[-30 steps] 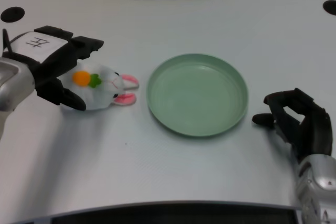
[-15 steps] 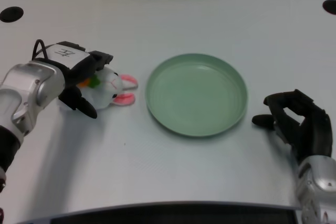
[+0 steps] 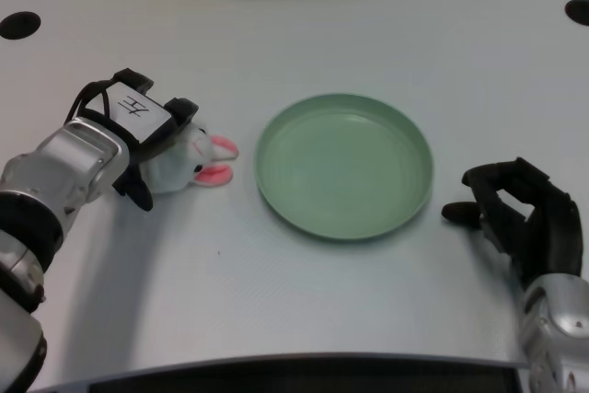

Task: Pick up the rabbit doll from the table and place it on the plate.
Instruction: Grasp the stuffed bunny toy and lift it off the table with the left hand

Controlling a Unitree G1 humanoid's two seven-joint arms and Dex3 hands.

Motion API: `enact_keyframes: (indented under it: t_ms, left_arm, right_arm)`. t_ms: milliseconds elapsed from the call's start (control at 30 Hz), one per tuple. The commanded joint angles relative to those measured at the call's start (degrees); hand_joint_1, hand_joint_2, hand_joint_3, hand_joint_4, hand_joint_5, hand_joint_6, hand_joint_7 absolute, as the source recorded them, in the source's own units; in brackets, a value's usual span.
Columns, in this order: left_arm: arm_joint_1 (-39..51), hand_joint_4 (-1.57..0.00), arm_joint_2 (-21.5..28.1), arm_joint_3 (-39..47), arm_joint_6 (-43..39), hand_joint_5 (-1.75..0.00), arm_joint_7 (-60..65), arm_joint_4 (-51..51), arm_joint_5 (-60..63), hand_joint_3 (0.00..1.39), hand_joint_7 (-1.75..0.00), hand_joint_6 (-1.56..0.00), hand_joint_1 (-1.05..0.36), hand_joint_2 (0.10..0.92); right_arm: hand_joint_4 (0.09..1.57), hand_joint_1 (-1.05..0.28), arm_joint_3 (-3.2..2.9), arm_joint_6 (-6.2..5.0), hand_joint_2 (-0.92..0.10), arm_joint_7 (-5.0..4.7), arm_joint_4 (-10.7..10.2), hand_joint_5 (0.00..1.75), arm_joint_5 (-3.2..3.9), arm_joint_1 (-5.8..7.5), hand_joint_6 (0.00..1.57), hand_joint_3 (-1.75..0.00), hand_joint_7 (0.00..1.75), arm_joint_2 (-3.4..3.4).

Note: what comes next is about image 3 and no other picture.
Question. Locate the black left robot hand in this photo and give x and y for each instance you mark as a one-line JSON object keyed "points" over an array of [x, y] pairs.
{"points": [[138, 119]]}

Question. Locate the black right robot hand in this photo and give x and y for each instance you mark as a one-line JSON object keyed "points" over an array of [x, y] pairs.
{"points": [[529, 223]]}

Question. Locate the white rabbit plush doll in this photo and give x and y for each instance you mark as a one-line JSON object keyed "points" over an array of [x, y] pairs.
{"points": [[193, 160]]}

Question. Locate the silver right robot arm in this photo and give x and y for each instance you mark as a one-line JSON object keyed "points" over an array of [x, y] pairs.
{"points": [[554, 333]]}

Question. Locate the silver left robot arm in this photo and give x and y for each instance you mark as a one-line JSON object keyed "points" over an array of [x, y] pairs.
{"points": [[50, 190]]}

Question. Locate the green round plate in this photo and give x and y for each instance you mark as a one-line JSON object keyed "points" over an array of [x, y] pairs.
{"points": [[344, 167]]}

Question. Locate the dark robot torso edge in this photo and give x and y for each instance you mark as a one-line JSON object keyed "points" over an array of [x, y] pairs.
{"points": [[303, 374]]}

